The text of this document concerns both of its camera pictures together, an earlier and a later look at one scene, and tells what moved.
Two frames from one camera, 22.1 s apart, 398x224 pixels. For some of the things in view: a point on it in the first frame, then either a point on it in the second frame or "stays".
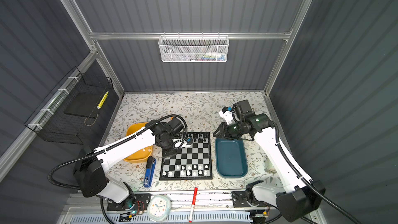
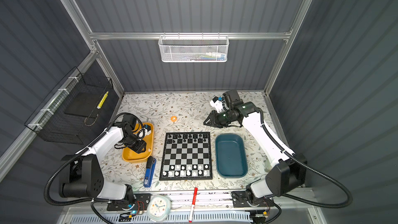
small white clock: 159,208 stays
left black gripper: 168,153 → 138,149
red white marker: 193,204 stays
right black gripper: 223,131 → 214,121
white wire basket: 193,49 stays
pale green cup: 269,166 stays
